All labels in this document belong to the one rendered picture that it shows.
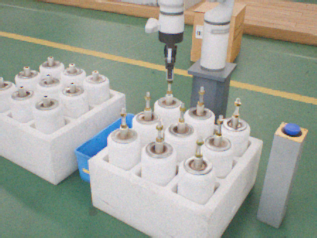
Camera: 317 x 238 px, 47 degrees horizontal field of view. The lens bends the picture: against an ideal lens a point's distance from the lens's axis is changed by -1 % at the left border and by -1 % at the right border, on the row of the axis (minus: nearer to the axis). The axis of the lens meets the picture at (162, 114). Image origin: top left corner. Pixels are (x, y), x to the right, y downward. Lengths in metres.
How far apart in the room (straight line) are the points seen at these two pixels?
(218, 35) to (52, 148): 0.67
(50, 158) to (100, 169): 0.22
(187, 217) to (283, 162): 0.30
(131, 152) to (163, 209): 0.18
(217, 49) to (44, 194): 0.76
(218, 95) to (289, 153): 0.44
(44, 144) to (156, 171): 0.41
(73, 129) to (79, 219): 0.29
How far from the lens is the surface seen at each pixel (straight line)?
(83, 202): 1.21
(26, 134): 1.26
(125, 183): 1.02
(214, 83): 1.33
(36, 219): 1.19
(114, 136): 1.04
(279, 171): 1.05
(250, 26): 2.75
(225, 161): 1.01
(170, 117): 1.18
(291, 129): 0.99
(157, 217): 1.02
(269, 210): 1.15
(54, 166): 1.24
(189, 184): 0.92
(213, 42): 1.29
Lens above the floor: 0.83
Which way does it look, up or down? 31 degrees down
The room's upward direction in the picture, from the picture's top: 1 degrees clockwise
